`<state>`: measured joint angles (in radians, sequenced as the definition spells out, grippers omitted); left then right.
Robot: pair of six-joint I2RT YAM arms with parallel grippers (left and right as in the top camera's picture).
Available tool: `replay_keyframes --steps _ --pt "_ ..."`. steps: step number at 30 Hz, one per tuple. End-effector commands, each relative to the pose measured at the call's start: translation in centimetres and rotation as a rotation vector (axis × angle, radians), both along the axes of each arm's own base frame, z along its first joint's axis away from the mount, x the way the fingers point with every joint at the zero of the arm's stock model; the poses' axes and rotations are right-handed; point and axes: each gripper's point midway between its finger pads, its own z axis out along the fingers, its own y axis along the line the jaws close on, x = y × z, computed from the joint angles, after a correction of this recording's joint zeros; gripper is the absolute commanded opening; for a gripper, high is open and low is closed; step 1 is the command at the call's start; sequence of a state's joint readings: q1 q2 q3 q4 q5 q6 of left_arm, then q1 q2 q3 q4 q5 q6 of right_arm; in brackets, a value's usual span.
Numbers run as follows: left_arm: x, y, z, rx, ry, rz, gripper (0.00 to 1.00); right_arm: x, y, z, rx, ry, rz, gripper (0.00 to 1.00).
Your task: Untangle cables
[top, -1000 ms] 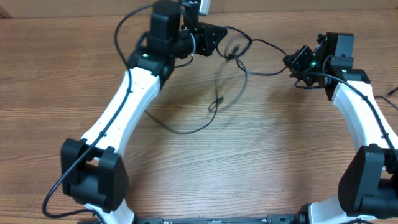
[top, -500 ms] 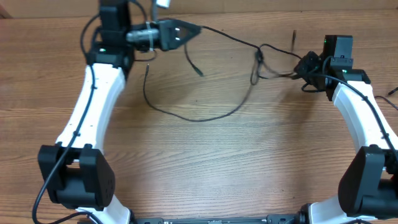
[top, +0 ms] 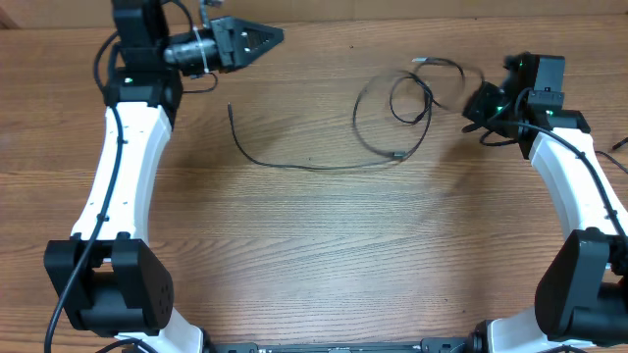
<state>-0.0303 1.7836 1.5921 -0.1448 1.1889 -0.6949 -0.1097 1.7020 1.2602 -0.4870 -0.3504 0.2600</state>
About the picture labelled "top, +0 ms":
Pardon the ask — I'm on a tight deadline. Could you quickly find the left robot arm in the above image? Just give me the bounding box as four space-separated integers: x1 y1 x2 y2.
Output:
44 0 285 352

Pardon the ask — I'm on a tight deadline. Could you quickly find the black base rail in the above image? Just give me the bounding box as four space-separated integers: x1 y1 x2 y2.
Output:
203 333 489 353

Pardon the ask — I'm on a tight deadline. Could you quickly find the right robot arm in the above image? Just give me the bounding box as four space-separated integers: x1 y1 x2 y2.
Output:
462 52 627 352

